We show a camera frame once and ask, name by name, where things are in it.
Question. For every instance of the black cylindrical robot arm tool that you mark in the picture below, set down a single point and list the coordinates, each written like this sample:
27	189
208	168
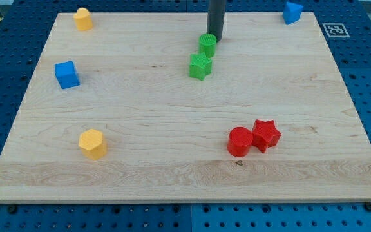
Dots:
215	18

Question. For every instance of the yellow heart block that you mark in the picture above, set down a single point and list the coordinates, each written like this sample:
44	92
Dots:
82	19

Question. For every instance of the wooden board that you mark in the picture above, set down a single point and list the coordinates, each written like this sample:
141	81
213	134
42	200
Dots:
167	133

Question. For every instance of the green star block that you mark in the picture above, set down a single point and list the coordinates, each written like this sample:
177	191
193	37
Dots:
200	66

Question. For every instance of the red cylinder block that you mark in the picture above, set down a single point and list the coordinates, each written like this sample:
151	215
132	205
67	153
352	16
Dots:
239	143

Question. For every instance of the green cylinder block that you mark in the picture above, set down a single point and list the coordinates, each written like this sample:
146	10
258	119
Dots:
207	44

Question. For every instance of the red star block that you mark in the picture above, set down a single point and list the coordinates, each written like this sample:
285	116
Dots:
265	134

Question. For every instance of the yellow hexagon block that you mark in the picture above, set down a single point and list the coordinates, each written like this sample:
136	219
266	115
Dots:
93	144

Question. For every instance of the blue cube block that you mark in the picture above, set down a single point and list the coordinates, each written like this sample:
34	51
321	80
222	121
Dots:
66	74

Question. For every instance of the blue triangle block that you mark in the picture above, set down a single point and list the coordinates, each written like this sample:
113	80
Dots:
292	12

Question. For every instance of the white fiducial marker tag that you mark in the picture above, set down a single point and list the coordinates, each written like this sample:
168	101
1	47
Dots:
335	30

